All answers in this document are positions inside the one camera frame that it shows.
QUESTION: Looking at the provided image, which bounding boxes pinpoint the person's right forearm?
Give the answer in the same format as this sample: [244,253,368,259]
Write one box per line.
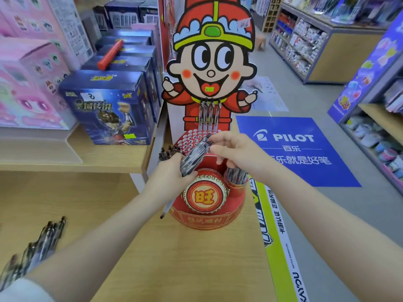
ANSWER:
[263,168,403,302]

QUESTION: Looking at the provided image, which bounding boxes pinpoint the blue card box with warrior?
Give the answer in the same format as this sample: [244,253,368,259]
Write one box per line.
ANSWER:
[59,70,155,146]

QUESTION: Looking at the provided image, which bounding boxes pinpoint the dark box with barcode print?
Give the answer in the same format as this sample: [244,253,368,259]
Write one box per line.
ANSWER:
[139,5,159,26]
[104,0,146,29]

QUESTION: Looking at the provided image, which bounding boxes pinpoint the pink box with small figures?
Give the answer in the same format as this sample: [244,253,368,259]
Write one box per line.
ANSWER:
[0,0,83,71]

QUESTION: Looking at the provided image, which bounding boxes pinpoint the yellow-green shelf edge banner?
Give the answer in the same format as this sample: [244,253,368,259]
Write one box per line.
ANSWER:
[249,176,310,302]

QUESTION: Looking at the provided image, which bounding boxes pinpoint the white sleeve cuff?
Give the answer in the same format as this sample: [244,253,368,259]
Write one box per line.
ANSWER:
[0,277,55,302]

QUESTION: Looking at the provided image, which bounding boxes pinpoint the rows of white stationery packets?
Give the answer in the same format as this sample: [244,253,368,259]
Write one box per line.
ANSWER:
[271,18,328,76]

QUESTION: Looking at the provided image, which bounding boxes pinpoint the row of clipped display pens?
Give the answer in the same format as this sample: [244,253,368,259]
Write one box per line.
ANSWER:
[198,98,222,132]

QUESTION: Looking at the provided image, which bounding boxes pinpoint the pile of loose black pens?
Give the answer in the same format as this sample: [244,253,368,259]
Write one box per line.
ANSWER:
[0,216,67,292]

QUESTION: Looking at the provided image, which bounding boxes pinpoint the white floor sticker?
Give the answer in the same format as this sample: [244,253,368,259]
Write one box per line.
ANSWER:
[243,76,289,112]

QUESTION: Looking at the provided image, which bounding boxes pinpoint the large pink doll box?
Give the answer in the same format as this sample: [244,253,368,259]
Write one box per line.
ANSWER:
[0,37,78,130]

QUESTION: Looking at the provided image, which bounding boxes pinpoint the small wooden stool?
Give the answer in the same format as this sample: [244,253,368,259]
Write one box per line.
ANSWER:
[254,32,267,51]

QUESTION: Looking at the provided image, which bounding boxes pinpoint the red cylindrical tube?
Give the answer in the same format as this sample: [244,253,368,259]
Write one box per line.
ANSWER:
[97,39,124,71]

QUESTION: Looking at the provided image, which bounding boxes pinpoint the person's left hand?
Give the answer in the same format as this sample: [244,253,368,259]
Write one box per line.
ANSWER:
[143,152,198,212]

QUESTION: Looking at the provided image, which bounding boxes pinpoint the clear acrylic riser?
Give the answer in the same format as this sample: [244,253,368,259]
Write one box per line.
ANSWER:
[0,125,84,165]

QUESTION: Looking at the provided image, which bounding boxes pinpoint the blue-sided shelf unit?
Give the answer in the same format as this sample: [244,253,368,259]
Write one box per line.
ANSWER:
[327,9,403,196]

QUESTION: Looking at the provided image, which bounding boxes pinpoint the cluster of pens behind display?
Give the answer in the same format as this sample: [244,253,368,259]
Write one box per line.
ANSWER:
[158,145,184,162]

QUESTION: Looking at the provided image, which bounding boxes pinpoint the person's left forearm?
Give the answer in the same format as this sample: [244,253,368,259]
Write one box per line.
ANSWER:
[25,185,172,302]

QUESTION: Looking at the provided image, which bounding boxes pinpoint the person's right hand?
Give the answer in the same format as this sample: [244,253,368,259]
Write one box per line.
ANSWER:
[208,131,278,186]

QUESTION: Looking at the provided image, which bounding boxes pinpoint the row of pastel packets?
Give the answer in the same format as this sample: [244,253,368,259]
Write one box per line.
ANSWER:
[345,115,403,181]

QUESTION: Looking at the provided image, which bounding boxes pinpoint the row of hanging stationery packs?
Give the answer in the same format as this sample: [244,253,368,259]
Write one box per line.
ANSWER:
[283,0,403,29]

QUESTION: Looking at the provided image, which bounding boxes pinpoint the single black gel pen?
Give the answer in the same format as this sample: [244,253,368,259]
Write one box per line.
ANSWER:
[160,199,174,220]

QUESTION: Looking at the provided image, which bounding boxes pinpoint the grey wooden stationery shelf unit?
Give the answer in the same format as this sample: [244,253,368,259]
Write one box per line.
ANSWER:
[268,2,388,85]

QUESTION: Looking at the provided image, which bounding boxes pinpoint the bundle of black gel pens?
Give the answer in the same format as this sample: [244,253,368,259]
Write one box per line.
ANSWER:
[179,133,215,178]

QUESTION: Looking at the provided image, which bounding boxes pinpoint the cluster of pens in cup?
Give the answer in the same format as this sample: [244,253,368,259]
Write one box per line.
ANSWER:
[224,167,250,186]

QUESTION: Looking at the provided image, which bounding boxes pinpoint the red cartoon character pen display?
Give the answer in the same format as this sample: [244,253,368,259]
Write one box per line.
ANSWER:
[161,0,259,231]

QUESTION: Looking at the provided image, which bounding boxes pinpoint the blue floor sticker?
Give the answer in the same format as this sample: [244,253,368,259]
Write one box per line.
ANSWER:
[236,115,362,188]

